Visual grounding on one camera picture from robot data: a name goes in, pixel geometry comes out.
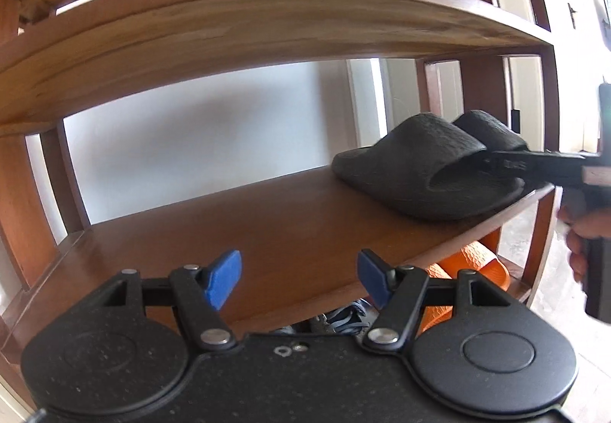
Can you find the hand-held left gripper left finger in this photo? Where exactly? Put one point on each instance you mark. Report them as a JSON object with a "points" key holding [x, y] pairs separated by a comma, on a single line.
{"points": [[222, 277]]}

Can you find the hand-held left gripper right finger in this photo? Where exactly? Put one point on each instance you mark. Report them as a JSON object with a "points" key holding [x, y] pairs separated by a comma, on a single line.
{"points": [[374, 277]]}

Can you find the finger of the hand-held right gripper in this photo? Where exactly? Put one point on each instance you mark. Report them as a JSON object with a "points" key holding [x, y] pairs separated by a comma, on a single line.
{"points": [[520, 165]]}

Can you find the dark grey textured slide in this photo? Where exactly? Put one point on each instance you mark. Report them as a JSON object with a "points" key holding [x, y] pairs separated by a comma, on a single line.
{"points": [[420, 150], [491, 127]]}

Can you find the wooden shoe rack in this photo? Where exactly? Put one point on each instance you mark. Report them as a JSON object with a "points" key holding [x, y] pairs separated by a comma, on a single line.
{"points": [[238, 222]]}

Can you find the grey sneaker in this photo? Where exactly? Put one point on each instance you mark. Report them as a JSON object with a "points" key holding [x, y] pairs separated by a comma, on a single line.
{"points": [[334, 322]]}

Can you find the orange slipper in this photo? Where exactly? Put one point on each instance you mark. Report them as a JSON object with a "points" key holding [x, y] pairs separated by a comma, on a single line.
{"points": [[437, 315], [477, 258]]}

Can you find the person's right hand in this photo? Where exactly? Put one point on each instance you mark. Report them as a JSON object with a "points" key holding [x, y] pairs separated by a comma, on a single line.
{"points": [[589, 225]]}

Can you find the white door with black hinge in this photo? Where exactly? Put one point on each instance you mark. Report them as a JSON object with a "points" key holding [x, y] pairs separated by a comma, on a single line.
{"points": [[577, 69]]}

